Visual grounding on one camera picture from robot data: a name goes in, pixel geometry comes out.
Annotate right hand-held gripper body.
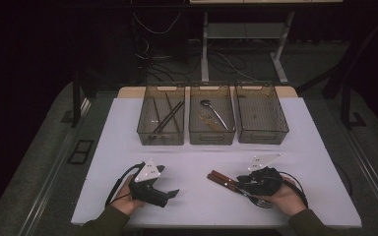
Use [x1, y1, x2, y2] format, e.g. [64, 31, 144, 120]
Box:
[247, 152, 284, 197]

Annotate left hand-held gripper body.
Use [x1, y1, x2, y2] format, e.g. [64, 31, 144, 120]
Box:
[128, 158, 170, 208]

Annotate wooden-handled metal knife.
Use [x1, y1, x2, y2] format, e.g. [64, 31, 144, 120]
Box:
[211, 169, 244, 187]

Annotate wooden-handled metal fork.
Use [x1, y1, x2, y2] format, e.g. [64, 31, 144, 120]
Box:
[207, 173, 274, 209]

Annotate black chopstick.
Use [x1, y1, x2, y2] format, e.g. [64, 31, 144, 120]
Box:
[151, 101, 186, 143]
[147, 100, 184, 142]

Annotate metal spoon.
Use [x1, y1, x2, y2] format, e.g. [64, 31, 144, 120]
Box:
[200, 98, 230, 131]

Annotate person's left hand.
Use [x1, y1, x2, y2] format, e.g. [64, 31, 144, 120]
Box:
[110, 175, 146, 216]

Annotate person's right hand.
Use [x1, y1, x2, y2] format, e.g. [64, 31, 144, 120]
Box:
[255, 176, 309, 217]

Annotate black metal stand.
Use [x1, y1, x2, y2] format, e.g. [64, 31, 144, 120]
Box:
[294, 16, 378, 131]
[60, 70, 92, 130]

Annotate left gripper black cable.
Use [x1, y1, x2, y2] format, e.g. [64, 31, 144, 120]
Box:
[104, 161, 146, 208]

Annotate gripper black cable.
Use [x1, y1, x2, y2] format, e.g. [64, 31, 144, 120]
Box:
[277, 170, 309, 210]
[104, 161, 146, 208]

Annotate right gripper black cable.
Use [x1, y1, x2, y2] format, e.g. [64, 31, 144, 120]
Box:
[277, 170, 309, 210]

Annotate black floor cables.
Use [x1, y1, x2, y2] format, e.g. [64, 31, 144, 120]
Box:
[134, 35, 202, 84]

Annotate white floor cable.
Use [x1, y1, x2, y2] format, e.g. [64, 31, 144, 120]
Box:
[216, 50, 261, 82]

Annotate white metal desk frame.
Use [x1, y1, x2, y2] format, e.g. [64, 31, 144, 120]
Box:
[189, 0, 344, 86]

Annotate white hanging cable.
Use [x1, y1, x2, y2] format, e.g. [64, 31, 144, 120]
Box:
[132, 11, 182, 35]

